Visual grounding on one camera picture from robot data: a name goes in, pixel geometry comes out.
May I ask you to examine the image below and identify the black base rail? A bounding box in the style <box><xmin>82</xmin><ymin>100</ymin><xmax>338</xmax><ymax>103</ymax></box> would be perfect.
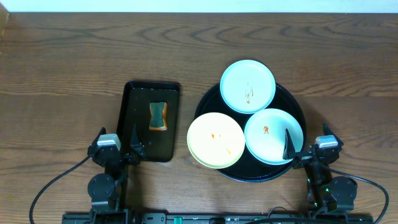
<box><xmin>62</xmin><ymin>212</ymin><xmax>373</xmax><ymax>224</ymax></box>

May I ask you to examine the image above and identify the orange green sponge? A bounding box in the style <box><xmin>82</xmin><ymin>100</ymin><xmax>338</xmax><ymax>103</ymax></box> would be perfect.
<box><xmin>149</xmin><ymin>102</ymin><xmax>167</xmax><ymax>131</ymax></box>

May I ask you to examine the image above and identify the yellow plate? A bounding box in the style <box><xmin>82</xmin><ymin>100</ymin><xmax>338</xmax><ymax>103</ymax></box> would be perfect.
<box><xmin>187</xmin><ymin>112</ymin><xmax>245</xmax><ymax>169</ymax></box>

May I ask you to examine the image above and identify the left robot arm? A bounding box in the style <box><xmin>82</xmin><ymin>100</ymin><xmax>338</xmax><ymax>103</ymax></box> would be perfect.
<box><xmin>87</xmin><ymin>126</ymin><xmax>144</xmax><ymax>224</ymax></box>

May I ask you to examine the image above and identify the light blue plate top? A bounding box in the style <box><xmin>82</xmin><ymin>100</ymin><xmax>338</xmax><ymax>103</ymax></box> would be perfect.
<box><xmin>220</xmin><ymin>60</ymin><xmax>276</xmax><ymax>114</ymax></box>

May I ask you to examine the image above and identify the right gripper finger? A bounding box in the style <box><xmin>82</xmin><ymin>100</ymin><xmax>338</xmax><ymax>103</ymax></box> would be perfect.
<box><xmin>323</xmin><ymin>123</ymin><xmax>344</xmax><ymax>146</ymax></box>
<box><xmin>282</xmin><ymin>129</ymin><xmax>296</xmax><ymax>159</ymax></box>

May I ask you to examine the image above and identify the black round tray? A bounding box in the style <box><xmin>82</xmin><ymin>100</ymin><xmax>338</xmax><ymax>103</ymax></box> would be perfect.
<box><xmin>194</xmin><ymin>83</ymin><xmax>307</xmax><ymax>182</ymax></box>

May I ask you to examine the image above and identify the black rectangular tray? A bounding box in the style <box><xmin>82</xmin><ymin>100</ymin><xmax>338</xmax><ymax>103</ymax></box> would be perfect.
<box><xmin>116</xmin><ymin>81</ymin><xmax>180</xmax><ymax>162</ymax></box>

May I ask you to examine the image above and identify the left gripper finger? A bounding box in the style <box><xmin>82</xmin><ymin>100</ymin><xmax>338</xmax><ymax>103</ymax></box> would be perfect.
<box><xmin>130</xmin><ymin>124</ymin><xmax>144</xmax><ymax>154</ymax></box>
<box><xmin>90</xmin><ymin>127</ymin><xmax>106</xmax><ymax>146</ymax></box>

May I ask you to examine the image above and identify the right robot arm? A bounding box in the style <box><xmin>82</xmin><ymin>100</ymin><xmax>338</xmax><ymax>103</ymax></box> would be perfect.
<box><xmin>282</xmin><ymin>124</ymin><xmax>358</xmax><ymax>223</ymax></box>

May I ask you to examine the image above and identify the light blue plate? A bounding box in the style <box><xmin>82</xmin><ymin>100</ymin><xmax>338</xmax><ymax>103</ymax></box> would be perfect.
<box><xmin>244</xmin><ymin>108</ymin><xmax>304</xmax><ymax>166</ymax></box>
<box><xmin>220</xmin><ymin>60</ymin><xmax>276</xmax><ymax>114</ymax></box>

